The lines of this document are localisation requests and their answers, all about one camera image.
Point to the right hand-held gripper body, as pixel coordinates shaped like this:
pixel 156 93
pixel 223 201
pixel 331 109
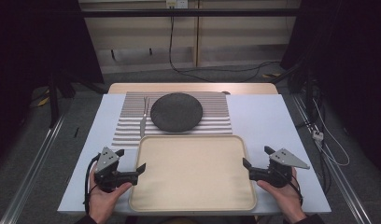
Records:
pixel 274 174

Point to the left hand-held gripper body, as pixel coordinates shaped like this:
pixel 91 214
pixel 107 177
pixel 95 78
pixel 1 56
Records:
pixel 107 161

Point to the person's right hand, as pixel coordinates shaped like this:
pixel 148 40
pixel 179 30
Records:
pixel 283 196

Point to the person's left hand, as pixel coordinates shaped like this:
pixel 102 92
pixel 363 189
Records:
pixel 104 200

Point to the striped placemat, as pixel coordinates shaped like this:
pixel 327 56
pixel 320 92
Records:
pixel 129 124

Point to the silver fork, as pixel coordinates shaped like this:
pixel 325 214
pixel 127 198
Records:
pixel 143 121

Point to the beige rectangular tray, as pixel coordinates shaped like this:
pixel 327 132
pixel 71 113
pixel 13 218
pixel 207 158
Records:
pixel 191 174

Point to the white power strip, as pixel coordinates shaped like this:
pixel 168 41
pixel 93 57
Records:
pixel 317 134

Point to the dark grey round plate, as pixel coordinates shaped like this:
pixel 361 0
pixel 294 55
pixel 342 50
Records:
pixel 176 112

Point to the black metal stand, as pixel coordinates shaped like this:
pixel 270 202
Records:
pixel 53 99

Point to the black curtain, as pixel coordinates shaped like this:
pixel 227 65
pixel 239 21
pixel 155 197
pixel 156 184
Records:
pixel 36 40
pixel 347 62

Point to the black horizontal bar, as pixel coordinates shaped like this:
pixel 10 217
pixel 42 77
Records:
pixel 188 12

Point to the metal floor rail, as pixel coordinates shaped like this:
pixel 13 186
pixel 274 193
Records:
pixel 335 174
pixel 33 161

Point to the white wall socket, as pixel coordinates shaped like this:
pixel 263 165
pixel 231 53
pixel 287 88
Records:
pixel 176 3

